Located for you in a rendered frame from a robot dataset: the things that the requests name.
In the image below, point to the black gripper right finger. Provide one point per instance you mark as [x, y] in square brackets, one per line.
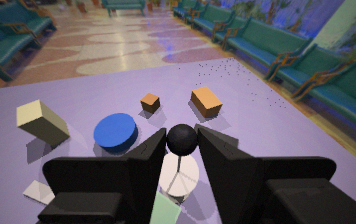
[237, 178]

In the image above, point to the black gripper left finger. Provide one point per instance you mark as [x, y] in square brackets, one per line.
[135, 175]

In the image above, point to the small orange-brown cube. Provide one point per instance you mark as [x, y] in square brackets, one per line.
[150, 103]

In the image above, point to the orange rectangular block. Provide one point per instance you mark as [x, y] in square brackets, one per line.
[205, 101]

